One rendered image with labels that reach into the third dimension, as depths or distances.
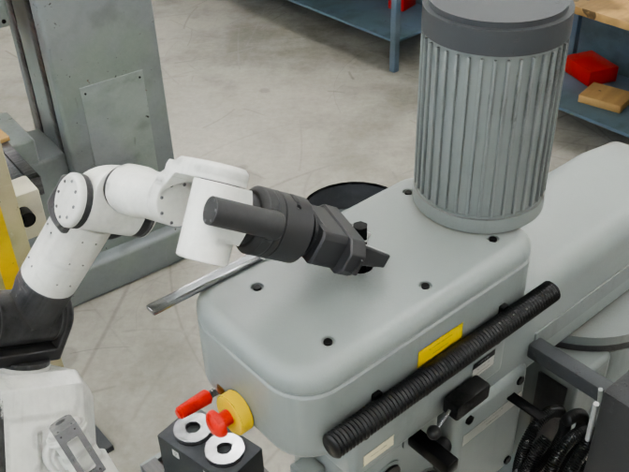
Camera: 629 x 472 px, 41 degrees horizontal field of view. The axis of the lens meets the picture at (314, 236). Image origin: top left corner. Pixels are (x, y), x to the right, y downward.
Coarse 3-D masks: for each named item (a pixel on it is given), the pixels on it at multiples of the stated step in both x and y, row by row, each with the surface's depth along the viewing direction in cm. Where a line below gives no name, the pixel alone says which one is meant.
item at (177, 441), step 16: (192, 416) 195; (176, 432) 191; (192, 432) 193; (208, 432) 191; (160, 448) 195; (176, 448) 189; (192, 448) 189; (208, 448) 187; (224, 448) 189; (240, 448) 187; (256, 448) 189; (176, 464) 193; (192, 464) 188; (208, 464) 185; (224, 464) 184; (240, 464) 185; (256, 464) 189
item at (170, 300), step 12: (228, 264) 117; (240, 264) 117; (252, 264) 117; (204, 276) 115; (216, 276) 115; (228, 276) 115; (180, 288) 113; (192, 288) 113; (204, 288) 113; (156, 300) 111; (168, 300) 111; (180, 300) 111; (156, 312) 109
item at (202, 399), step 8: (200, 392) 122; (208, 392) 122; (216, 392) 124; (192, 400) 121; (200, 400) 122; (208, 400) 122; (176, 408) 121; (184, 408) 120; (192, 408) 121; (200, 408) 122; (184, 416) 120
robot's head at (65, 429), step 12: (60, 420) 125; (72, 420) 122; (84, 420) 124; (60, 432) 120; (72, 432) 120; (48, 444) 122; (60, 444) 119; (84, 444) 121; (72, 456) 120; (96, 456) 122; (96, 468) 122
